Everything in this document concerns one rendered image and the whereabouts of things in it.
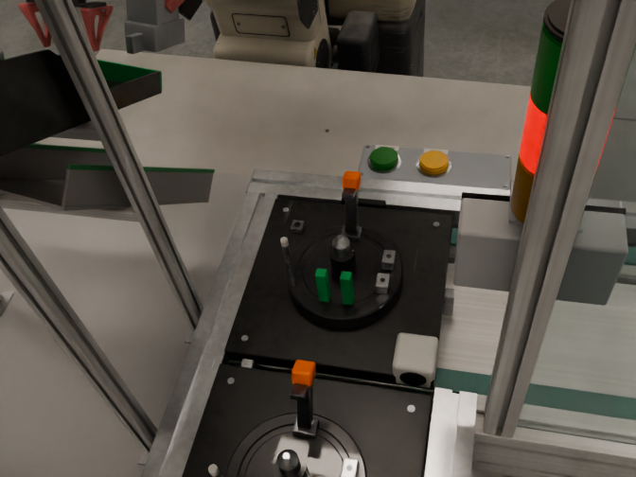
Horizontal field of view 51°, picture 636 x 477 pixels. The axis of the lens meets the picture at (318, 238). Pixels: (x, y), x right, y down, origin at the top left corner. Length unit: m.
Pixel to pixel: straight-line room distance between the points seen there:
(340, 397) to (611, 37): 0.49
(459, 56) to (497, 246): 2.28
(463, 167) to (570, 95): 0.58
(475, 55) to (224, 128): 1.72
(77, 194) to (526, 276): 0.42
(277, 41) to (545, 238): 1.10
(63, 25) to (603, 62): 0.41
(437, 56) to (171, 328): 2.03
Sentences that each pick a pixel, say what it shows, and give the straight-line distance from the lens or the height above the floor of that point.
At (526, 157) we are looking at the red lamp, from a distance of 0.45.
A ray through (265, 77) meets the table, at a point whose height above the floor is 0.86.
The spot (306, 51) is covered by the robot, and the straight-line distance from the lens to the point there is 1.45.
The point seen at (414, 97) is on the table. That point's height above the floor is 0.86.
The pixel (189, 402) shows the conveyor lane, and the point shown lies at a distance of 0.79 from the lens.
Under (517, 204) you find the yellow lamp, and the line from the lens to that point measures 0.49.
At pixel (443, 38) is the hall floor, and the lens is 2.87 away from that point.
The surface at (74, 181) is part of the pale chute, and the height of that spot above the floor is 1.20.
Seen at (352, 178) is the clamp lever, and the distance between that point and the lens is 0.78.
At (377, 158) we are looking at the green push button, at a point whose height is 0.97.
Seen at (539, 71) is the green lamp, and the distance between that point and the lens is 0.41.
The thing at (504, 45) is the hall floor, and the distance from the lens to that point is 2.84.
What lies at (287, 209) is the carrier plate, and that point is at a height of 0.97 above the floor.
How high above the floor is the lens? 1.63
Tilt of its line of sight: 50 degrees down
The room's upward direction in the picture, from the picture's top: 9 degrees counter-clockwise
